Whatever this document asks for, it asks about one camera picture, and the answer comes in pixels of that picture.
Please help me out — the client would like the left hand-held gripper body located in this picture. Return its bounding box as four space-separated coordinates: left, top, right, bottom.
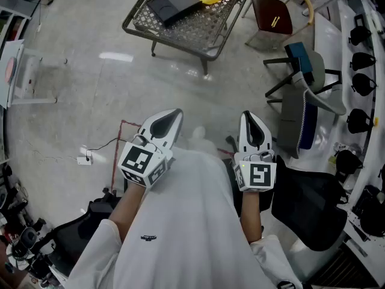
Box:
117 134 174 188

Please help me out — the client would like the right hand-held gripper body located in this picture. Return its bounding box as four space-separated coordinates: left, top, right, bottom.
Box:
233 150 277 192

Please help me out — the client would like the person's left forearm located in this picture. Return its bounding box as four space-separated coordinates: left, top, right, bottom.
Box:
108 181 148 243

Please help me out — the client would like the person's right forearm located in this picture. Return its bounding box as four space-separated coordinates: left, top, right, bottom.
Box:
239 190 264 243

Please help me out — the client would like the teal box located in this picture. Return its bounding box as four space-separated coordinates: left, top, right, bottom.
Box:
284 42 315 82

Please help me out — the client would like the red floor tape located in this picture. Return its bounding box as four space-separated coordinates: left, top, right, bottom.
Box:
111 119 142 192

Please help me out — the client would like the white power strip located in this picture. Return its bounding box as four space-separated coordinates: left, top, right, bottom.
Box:
76 151 93 166

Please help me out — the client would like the black mesh office chair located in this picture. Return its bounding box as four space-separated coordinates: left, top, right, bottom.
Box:
270 155 350 252

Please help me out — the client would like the person's white shirt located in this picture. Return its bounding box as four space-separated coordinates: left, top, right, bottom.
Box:
64 148 303 289

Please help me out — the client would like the grey chair with black legs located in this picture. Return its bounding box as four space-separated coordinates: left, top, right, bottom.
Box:
263 42 348 117

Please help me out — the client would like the black swivel office chair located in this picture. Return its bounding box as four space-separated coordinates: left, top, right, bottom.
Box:
38 188 121 279

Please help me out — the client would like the woven glass-top coffee table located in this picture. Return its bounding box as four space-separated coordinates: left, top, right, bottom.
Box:
122 0 250 75

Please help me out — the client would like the row of black headsets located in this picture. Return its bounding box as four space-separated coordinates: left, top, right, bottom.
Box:
335 0 385 237

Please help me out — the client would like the long white curved workbench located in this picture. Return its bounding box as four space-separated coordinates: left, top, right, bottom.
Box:
312 0 385 289

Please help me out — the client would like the brown-seat wooden chair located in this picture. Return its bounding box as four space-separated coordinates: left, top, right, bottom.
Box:
242 0 315 49

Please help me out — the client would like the cluttered black equipment pile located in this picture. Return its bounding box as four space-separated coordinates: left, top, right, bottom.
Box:
0 161 55 289

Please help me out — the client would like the pink round disc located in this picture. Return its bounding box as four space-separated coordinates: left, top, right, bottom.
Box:
4 57 17 84

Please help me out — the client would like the thin black cable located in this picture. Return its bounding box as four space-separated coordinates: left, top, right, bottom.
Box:
87 137 127 162

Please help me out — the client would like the white metal-frame table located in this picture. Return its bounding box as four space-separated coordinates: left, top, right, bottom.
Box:
0 39 69 108

